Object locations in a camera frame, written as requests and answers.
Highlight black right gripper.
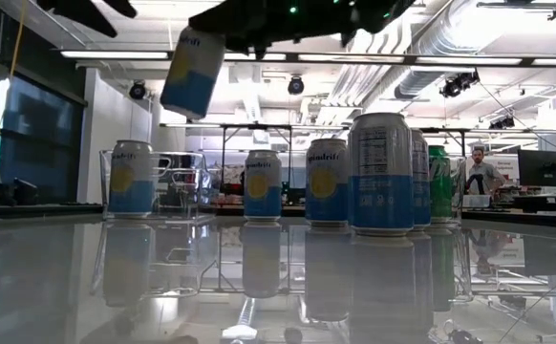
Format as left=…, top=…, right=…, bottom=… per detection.
left=187, top=0, right=417, bottom=61

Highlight white blue Spindrift can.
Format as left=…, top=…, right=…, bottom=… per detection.
left=409, top=127, right=432, bottom=230
left=159, top=26, right=226, bottom=120
left=347, top=112, right=414, bottom=238
left=108, top=140, right=158, bottom=220
left=243, top=149, right=283, bottom=222
left=305, top=138, right=351, bottom=226

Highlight green Sprite can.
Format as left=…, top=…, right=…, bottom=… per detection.
left=428, top=145, right=453, bottom=225

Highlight black round spotlight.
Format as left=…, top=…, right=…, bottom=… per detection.
left=287, top=75, right=306, bottom=96
left=128, top=79, right=148, bottom=101

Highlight long ceiling light bar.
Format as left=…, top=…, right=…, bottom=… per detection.
left=60, top=49, right=556, bottom=68

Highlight black track spotlights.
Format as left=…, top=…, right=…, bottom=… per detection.
left=439, top=70, right=481, bottom=99
left=488, top=116, right=517, bottom=130

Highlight black ceiling track fixture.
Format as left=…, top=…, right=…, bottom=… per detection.
left=477, top=1, right=556, bottom=22

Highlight person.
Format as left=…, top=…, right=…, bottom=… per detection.
left=466, top=146, right=507, bottom=197

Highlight black computer monitor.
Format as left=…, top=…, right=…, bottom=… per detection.
left=518, top=150, right=556, bottom=188

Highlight silver ventilation duct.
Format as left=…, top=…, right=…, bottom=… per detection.
left=395, top=71, right=451, bottom=100

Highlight black metal table frame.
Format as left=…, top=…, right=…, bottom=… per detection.
left=0, top=203, right=556, bottom=229

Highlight white wall sign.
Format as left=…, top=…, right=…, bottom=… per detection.
left=466, top=155, right=521, bottom=188

